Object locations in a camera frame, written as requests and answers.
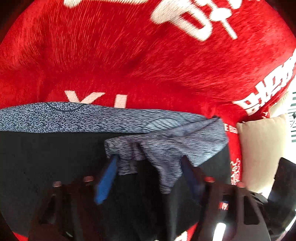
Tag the red blanket with white characters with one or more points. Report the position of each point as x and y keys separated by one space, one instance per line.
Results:
x=233 y=59

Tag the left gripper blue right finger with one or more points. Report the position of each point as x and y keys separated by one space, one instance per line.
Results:
x=194 y=178

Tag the black pants with patterned waistband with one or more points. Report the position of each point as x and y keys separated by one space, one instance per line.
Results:
x=57 y=141

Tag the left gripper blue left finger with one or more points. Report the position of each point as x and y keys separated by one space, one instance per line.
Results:
x=104 y=180

